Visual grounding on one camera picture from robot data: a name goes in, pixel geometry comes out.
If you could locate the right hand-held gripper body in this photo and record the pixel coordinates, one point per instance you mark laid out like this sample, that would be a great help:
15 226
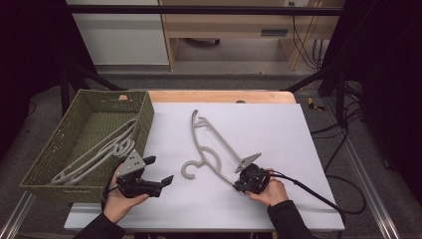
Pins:
253 179

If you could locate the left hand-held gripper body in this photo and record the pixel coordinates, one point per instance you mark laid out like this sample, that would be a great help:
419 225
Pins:
136 182

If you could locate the grey plastic clothes hanger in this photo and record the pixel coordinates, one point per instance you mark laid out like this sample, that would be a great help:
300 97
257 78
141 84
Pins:
96 159
99 144
196 139

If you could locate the green woven basket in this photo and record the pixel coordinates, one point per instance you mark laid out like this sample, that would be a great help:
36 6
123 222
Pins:
66 132

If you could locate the person's right hand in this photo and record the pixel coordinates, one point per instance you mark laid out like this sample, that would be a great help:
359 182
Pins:
273 192

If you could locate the person's left hand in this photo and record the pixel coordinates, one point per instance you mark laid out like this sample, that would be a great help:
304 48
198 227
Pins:
117 205

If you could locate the white board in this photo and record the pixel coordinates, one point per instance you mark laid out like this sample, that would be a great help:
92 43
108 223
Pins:
258 132

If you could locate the yellow and black tool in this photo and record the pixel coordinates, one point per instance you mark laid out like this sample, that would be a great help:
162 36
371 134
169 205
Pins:
313 104

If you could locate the black metal stand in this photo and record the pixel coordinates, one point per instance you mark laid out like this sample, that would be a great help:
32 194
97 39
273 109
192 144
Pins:
64 89
340 96

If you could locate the white cabinet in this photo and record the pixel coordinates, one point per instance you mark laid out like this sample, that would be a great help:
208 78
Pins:
122 36

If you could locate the black curtain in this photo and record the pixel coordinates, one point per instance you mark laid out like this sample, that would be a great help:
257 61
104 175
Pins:
381 66
30 66

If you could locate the wooden cabinet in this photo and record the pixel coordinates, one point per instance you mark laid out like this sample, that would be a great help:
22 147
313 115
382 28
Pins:
232 23

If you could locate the aluminium rail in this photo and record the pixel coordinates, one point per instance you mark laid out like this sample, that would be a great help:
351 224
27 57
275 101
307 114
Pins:
15 215
368 186

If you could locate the black frame bar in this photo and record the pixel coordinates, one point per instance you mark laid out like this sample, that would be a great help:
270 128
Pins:
199 10

